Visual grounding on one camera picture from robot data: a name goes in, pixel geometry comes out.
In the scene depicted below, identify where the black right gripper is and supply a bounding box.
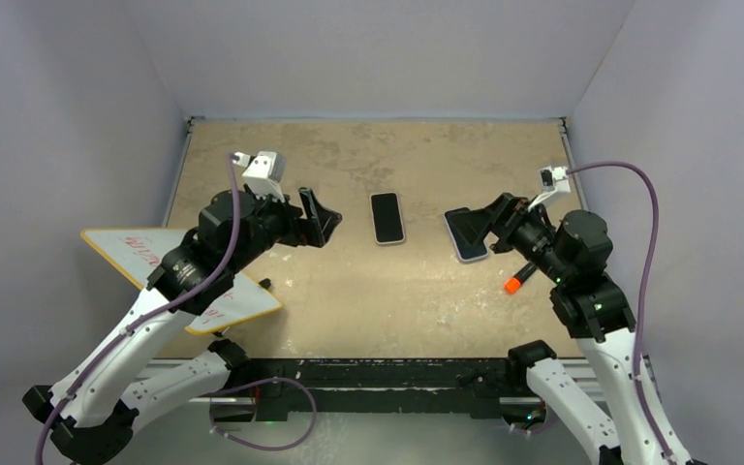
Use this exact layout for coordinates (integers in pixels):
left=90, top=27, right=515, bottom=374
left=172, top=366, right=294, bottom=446
left=449, top=191, right=573, bottom=282

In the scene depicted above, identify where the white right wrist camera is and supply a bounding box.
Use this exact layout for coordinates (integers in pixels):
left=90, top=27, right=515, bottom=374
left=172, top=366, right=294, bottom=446
left=526, top=166, right=572, bottom=212

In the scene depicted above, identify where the orange marker cap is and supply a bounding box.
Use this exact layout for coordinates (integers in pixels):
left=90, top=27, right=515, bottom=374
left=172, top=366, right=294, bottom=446
left=504, top=277, right=522, bottom=295

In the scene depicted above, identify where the aluminium frame rail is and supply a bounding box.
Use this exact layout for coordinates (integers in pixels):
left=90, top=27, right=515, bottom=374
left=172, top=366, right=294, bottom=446
left=92, top=357, right=659, bottom=412

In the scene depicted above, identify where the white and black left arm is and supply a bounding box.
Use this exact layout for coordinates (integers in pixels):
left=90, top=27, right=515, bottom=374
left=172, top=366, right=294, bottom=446
left=22, top=187, right=342, bottom=464

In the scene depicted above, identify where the black knob on table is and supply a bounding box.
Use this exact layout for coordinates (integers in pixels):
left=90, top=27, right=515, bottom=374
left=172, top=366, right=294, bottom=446
left=513, top=263, right=538, bottom=284

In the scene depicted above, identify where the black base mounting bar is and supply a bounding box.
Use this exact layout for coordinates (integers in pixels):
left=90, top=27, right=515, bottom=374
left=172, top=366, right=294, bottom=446
left=210, top=357, right=552, bottom=428

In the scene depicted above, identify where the white board with yellow edge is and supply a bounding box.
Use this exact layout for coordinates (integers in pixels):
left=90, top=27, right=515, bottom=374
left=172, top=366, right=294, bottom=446
left=80, top=228, right=283, bottom=335

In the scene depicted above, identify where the lavender phone case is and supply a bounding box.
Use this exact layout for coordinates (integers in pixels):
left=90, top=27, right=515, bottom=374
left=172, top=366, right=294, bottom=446
left=443, top=207, right=491, bottom=264

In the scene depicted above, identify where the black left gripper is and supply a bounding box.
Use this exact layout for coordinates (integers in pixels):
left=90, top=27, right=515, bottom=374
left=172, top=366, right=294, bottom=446
left=228, top=185, right=340, bottom=274

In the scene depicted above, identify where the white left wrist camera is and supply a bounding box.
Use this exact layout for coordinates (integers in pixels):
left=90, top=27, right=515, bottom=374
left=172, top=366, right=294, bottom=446
left=230, top=151, right=287, bottom=202

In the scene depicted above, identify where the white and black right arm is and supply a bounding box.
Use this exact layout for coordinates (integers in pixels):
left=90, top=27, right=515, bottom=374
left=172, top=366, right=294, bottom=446
left=448, top=193, right=696, bottom=464

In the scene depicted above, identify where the purple smartphone with black screen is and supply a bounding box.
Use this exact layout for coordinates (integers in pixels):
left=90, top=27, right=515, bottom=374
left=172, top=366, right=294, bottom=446
left=370, top=192, right=406, bottom=245

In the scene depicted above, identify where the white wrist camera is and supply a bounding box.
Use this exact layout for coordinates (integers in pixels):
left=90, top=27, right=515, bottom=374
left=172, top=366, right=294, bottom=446
left=230, top=151, right=287, bottom=202
left=526, top=166, right=572, bottom=212

